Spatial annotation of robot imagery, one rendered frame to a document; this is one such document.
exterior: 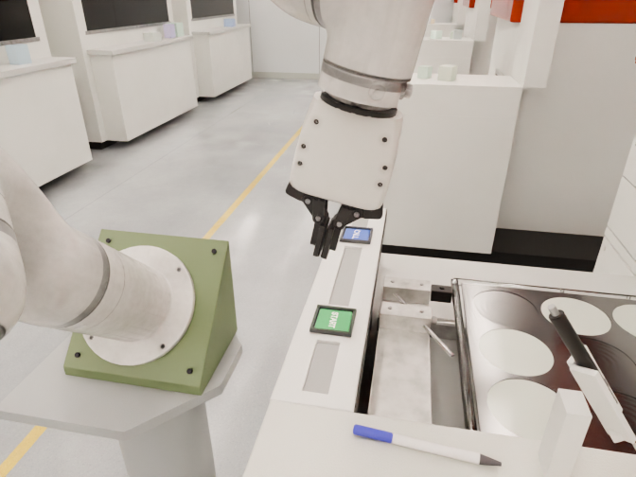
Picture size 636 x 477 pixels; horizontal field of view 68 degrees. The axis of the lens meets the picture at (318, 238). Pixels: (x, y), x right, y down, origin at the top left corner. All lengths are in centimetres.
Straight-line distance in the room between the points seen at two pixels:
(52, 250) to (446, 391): 57
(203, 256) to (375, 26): 49
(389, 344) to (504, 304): 22
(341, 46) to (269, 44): 844
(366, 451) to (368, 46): 37
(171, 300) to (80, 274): 22
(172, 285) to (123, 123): 423
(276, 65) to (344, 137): 842
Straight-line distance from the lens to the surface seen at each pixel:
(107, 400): 81
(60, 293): 59
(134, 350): 80
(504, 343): 77
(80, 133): 445
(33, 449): 198
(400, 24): 43
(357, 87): 43
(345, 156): 47
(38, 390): 87
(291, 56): 879
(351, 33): 43
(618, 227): 132
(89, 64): 498
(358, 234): 87
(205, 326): 76
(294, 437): 51
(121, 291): 66
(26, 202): 58
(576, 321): 86
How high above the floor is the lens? 136
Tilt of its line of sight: 27 degrees down
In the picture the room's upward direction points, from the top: straight up
